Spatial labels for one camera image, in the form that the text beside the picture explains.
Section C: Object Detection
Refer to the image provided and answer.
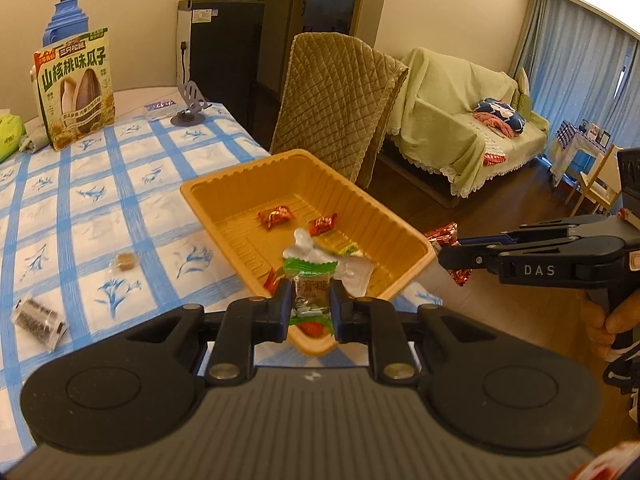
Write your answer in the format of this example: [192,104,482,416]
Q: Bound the blue curtain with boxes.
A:
[509,0,640,192]

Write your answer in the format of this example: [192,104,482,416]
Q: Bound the small blue white packet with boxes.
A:
[143,98,179,121]

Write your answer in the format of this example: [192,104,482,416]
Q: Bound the wooden chair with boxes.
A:
[569,144,624,216]

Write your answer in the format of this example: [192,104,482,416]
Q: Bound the brown cube candy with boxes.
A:
[109,252,139,274]

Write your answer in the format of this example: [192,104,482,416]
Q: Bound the picture frames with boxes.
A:
[577,119,614,149]

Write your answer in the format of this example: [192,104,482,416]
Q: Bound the grey phone stand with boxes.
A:
[170,79,212,128]

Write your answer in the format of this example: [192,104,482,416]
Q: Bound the blue thermos jug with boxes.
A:
[44,0,92,47]

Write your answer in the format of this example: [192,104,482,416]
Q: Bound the green cushion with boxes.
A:
[514,67,539,116]

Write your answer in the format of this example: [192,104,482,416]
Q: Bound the person's right hand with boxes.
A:
[581,287,640,362]

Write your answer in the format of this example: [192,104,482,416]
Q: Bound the orange plastic tray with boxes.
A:
[179,148,437,357]

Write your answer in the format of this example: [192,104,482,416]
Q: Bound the small red candy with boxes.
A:
[308,213,339,237]

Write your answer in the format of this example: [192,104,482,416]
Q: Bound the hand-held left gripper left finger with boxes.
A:
[122,278,295,387]

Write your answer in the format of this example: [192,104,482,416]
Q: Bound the green covered sofa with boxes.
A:
[377,47,550,209]

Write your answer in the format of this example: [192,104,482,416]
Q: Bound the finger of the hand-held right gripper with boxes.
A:
[457,214,627,248]
[437,245,531,274]

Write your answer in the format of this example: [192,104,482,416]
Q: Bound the red white printed packet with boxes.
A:
[423,221,474,287]

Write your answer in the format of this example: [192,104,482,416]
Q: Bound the green sunflower seed bag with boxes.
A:
[32,25,117,152]

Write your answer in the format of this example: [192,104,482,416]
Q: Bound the blue checked tablecloth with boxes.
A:
[0,87,444,461]

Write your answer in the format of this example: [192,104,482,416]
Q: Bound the red square snack packet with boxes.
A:
[263,267,286,294]

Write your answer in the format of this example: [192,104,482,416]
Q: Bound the large shiny red candy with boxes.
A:
[257,204,295,231]

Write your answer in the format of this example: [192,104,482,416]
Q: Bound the clear white plastic packet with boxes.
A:
[282,228,376,297]

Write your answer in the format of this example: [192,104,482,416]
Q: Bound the black mini fridge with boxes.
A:
[177,0,266,134]

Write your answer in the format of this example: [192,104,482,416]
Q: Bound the green tissue pack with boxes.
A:
[0,112,27,164]

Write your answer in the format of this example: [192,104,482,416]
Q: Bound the grey cloth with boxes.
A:
[19,133,49,154]

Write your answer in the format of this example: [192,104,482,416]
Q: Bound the blue patterned pillow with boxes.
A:
[472,97,527,136]

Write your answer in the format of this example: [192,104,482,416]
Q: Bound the side table with checked cloth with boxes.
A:
[549,119,614,187]

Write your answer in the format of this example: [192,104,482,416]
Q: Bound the quilted beige chair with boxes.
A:
[269,32,410,187]

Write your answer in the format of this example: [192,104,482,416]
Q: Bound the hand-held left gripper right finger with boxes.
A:
[329,279,503,382]

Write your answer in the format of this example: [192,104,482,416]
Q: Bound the black clear snack packet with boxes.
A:
[9,295,69,351]

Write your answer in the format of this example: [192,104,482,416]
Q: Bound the pink cloth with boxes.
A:
[473,111,516,139]

